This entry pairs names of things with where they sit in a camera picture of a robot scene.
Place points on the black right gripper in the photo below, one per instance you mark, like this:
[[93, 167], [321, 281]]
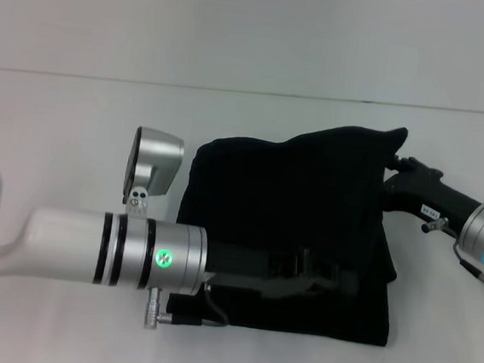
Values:
[[429, 195]]

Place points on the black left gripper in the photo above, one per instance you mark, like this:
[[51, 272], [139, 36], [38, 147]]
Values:
[[251, 264]]

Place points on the black shirt with FREE print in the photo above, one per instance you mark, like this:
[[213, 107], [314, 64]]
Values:
[[292, 195]]

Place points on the white and silver left robot arm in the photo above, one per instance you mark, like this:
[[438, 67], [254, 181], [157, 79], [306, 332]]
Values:
[[68, 246]]

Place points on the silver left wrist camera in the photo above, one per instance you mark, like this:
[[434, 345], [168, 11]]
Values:
[[153, 168]]

